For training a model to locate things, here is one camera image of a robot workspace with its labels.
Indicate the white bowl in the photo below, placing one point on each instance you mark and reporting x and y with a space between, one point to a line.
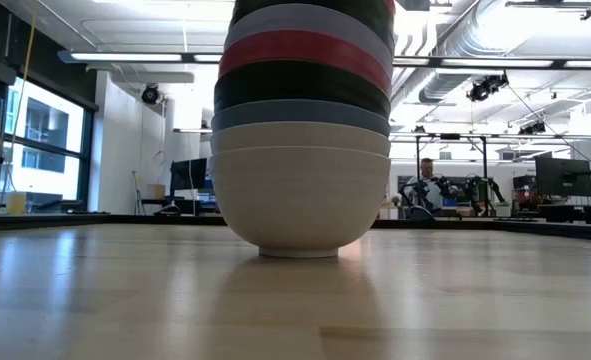
300 200
300 135

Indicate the blue bowl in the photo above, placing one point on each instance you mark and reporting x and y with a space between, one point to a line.
300 111

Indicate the black bowl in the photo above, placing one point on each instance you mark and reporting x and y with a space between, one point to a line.
300 82
365 12

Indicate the magenta bowl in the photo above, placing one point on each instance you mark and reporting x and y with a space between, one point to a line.
300 47

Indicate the lavender bowl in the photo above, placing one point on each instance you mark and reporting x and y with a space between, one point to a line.
300 19

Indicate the black background robot arm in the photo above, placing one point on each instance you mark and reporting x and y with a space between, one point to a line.
422 192
480 190

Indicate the black computer monitor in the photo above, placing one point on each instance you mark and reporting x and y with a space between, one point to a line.
188 175
563 176

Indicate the seated person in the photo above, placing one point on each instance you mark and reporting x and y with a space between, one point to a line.
427 172

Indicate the large window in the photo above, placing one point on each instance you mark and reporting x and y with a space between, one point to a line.
45 140

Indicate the yellow cup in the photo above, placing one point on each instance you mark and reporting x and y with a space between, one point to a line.
16 202

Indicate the black ceiling camera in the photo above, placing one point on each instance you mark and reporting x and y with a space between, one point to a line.
532 128
487 86
150 94

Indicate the silver ventilation duct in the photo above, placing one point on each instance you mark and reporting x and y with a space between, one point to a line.
442 85

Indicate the black workstation frame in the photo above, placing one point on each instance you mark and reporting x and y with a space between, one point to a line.
485 165

